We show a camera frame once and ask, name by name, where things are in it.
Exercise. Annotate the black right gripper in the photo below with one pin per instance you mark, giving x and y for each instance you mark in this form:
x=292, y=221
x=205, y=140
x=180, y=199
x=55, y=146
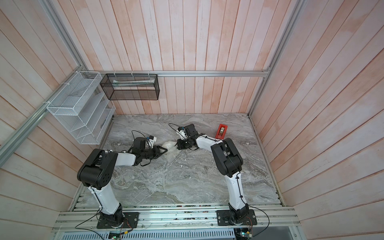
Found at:
x=179, y=142

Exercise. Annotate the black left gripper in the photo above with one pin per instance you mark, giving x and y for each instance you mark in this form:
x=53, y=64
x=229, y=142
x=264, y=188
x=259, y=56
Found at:
x=157, y=151

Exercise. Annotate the clear bubble wrap sheet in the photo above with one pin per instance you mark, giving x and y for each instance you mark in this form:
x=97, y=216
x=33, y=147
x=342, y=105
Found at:
x=172, y=153

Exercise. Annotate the red tape dispenser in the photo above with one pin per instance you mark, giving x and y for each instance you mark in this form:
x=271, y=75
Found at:
x=221, y=132

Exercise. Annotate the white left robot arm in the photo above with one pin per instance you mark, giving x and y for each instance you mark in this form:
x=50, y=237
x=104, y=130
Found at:
x=96, y=172

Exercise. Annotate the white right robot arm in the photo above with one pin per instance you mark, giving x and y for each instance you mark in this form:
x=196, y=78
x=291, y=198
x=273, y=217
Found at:
x=227, y=158

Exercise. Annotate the black mesh basket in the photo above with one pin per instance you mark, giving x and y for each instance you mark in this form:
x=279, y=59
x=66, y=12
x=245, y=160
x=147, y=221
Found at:
x=143, y=87

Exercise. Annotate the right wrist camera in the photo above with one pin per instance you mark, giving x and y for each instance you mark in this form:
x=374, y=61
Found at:
x=181, y=131

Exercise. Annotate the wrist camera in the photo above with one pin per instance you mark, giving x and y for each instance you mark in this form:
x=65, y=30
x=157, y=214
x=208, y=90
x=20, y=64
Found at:
x=181, y=131
x=151, y=140

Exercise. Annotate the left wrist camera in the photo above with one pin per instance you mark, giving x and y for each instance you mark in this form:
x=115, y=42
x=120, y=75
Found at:
x=151, y=140

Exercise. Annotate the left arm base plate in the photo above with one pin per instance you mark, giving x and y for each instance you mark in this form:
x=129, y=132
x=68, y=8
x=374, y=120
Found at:
x=124, y=219

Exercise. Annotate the aluminium frame rail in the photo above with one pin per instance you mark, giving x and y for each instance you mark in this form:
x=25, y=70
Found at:
x=190, y=73

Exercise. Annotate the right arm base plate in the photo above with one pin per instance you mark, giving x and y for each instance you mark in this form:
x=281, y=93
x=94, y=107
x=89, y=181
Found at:
x=229, y=218

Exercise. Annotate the white wire mesh shelf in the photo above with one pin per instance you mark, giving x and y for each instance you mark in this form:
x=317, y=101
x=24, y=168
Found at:
x=83, y=110

